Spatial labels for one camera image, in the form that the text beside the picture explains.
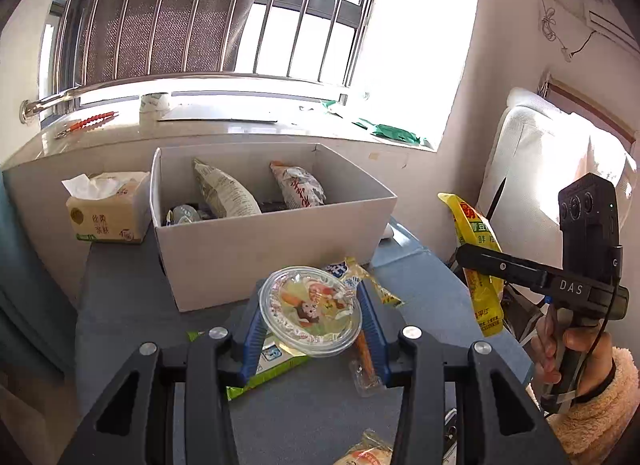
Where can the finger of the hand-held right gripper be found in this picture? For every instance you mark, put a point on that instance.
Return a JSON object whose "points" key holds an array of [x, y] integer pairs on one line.
{"points": [[500, 265]]}

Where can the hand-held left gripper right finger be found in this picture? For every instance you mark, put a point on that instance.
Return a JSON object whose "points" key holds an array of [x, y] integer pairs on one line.
{"points": [[376, 340]]}

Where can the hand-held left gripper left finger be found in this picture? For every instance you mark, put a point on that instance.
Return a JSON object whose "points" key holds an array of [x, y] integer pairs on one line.
{"points": [[252, 345]]}

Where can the clear jelly cup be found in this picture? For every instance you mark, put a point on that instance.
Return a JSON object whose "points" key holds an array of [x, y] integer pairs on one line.
{"points": [[310, 310]]}

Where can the white cardboard box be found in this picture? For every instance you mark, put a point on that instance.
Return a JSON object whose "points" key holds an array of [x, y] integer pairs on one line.
{"points": [[275, 257]]}

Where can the silver snack packet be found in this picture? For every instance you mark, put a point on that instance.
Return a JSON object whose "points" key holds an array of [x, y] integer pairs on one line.
{"points": [[187, 215]]}

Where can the long beige snack packet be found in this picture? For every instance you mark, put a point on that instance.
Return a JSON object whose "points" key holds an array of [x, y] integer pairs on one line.
{"points": [[225, 192]]}

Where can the white red print snack packet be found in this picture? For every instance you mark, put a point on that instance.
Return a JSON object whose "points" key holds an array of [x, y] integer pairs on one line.
{"points": [[300, 187]]}

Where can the person's right forearm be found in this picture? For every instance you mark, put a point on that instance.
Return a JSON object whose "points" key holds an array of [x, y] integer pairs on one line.
{"points": [[600, 415]]}

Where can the person's right hand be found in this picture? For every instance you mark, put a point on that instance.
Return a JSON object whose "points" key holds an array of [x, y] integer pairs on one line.
{"points": [[575, 340]]}

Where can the bright green snack packet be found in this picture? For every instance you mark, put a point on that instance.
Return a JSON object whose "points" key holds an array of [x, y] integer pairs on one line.
{"points": [[274, 370]]}

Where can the yellow and blue snack packet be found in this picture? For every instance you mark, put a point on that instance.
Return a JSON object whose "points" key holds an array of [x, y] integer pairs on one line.
{"points": [[350, 270]]}

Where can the white mesh chair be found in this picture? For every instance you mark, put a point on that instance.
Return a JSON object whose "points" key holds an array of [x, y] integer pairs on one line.
{"points": [[545, 160]]}

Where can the clear wrapped bread packet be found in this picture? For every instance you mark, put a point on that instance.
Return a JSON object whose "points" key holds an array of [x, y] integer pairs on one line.
{"points": [[365, 455]]}

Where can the green cloth scraps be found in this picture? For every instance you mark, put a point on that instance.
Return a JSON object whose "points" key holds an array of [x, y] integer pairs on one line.
{"points": [[395, 132]]}

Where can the tissue box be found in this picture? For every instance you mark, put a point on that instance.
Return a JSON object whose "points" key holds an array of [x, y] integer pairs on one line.
{"points": [[107, 217]]}

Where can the white air conditioner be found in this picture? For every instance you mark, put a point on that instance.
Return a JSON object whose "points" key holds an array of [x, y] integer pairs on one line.
{"points": [[612, 25]]}

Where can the teal curtain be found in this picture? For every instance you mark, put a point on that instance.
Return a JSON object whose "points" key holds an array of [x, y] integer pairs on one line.
{"points": [[30, 295]]}

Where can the grey flat board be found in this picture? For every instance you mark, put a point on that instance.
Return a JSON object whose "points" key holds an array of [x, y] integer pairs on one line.
{"points": [[220, 114]]}

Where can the white cup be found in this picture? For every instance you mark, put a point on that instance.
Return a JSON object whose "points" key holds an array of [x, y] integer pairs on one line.
{"points": [[154, 105]]}

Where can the brown mesh cloth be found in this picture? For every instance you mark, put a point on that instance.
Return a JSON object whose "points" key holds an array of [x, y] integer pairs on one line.
{"points": [[165, 25]]}

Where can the wooden frame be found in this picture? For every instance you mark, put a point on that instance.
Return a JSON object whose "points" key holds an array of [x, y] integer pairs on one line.
{"points": [[595, 105]]}

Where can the steel window guard rail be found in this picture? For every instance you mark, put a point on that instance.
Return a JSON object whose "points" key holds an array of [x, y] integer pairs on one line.
{"points": [[150, 81]]}

